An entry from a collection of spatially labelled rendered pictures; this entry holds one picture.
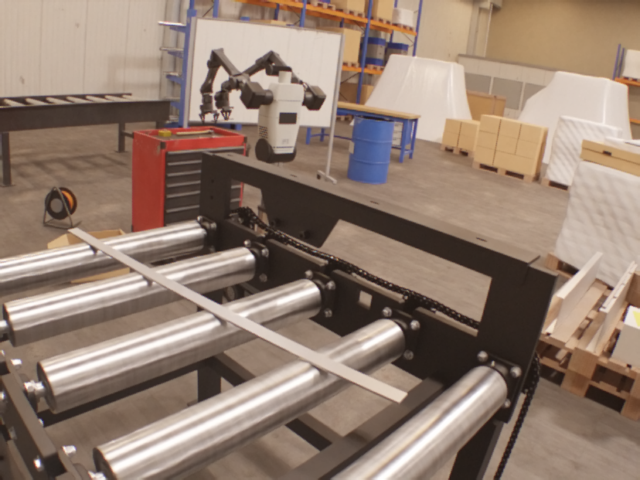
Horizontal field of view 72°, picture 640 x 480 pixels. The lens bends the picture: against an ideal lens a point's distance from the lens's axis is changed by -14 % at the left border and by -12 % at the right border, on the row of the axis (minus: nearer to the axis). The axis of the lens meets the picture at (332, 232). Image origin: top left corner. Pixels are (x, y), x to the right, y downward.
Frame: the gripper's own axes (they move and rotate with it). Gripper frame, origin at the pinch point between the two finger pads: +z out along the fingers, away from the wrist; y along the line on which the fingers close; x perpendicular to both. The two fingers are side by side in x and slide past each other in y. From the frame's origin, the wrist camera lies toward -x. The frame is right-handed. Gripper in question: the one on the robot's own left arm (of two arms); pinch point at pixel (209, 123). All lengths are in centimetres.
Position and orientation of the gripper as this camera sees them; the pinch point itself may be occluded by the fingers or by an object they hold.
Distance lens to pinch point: 363.2
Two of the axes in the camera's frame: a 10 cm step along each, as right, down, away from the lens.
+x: 6.8, 1.1, -7.3
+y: -7.3, 1.4, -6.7
